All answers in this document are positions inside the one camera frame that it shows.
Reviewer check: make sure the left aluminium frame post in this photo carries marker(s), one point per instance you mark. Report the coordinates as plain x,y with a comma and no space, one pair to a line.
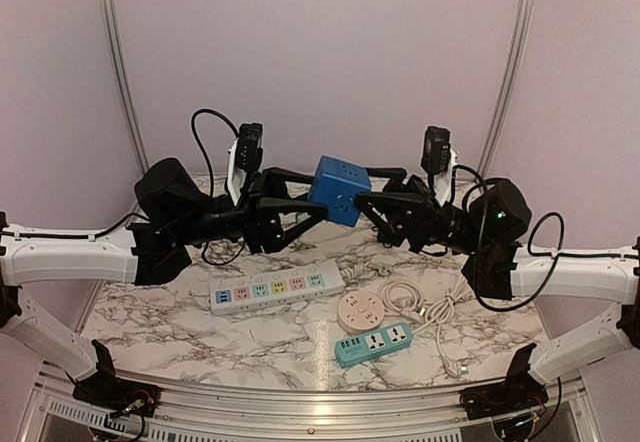
118,63

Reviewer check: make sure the blue cube power socket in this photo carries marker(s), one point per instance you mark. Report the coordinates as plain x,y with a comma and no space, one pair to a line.
336,183

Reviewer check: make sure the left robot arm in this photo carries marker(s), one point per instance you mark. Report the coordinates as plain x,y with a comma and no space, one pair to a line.
176,216

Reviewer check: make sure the right aluminium frame post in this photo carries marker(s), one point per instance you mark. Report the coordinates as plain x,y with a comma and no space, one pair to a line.
515,55

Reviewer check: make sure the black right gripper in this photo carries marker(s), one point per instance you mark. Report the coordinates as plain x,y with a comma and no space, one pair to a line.
421,211

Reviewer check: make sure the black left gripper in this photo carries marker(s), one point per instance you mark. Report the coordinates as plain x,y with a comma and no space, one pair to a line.
258,215

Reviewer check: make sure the aluminium front rail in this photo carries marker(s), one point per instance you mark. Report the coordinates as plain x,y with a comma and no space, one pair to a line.
196,411

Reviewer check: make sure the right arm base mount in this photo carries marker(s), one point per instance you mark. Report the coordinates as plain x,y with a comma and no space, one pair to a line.
517,391

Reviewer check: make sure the black power adapter with cable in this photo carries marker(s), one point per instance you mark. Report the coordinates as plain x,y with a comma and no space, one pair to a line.
382,238

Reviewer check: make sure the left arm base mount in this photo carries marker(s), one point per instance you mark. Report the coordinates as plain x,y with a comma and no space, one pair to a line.
106,389

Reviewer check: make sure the white multicolour power strip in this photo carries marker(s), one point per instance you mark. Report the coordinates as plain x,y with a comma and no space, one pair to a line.
275,288

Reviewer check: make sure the teal power strip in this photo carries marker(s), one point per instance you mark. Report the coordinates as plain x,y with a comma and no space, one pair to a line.
359,349

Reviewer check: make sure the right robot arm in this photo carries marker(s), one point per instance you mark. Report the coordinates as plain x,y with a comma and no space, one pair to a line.
487,230

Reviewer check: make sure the aluminium frame post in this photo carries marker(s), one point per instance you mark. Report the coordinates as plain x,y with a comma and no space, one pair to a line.
118,63
515,55

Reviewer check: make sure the pink round power socket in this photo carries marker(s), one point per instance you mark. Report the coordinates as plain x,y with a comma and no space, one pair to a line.
359,312

